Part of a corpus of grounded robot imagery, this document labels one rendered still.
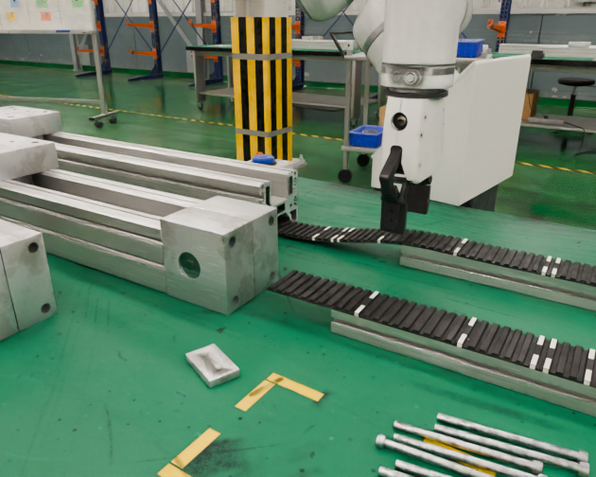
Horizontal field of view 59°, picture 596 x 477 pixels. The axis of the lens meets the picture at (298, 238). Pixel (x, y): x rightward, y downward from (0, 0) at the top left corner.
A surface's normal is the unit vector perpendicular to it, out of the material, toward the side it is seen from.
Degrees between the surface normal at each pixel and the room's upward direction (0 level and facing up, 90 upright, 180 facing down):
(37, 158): 90
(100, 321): 0
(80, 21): 90
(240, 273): 90
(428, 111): 85
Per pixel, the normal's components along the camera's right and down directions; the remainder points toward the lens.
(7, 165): 0.85, 0.20
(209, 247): -0.52, 0.33
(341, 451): 0.00, -0.92
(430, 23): 0.01, 0.38
